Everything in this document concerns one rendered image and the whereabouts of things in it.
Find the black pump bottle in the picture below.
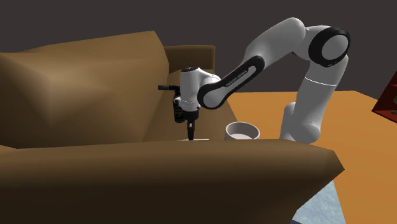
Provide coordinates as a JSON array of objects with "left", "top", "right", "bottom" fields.
[{"left": 157, "top": 84, "right": 188, "bottom": 124}]

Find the white bowl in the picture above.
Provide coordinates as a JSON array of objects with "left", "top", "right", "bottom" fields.
[{"left": 225, "top": 121, "right": 261, "bottom": 141}]

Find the brown sofa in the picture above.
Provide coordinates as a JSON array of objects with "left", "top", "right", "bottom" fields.
[{"left": 0, "top": 30, "right": 345, "bottom": 224}]

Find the pale blue rug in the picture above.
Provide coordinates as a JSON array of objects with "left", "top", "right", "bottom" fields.
[{"left": 291, "top": 179, "right": 347, "bottom": 224}]

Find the dark red cabinet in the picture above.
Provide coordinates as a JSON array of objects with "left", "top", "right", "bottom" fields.
[{"left": 371, "top": 70, "right": 397, "bottom": 125}]

